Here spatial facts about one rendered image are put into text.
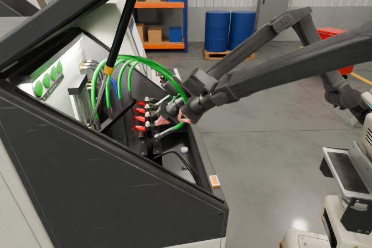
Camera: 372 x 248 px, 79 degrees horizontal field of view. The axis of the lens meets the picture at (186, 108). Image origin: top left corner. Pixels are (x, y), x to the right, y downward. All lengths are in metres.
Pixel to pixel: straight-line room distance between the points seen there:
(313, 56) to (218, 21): 5.10
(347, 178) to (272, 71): 0.57
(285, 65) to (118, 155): 0.45
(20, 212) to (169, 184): 0.41
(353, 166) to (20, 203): 1.09
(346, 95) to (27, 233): 1.16
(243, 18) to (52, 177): 5.30
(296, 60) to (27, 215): 0.79
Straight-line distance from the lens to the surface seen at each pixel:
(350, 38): 0.48
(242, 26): 5.68
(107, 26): 1.20
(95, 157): 0.63
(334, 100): 1.06
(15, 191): 0.76
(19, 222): 0.86
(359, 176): 1.02
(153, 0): 6.11
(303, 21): 0.96
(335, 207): 1.21
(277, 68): 0.52
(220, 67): 0.87
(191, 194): 0.75
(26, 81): 0.66
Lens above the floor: 1.63
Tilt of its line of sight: 29 degrees down
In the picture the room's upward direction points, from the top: straight up
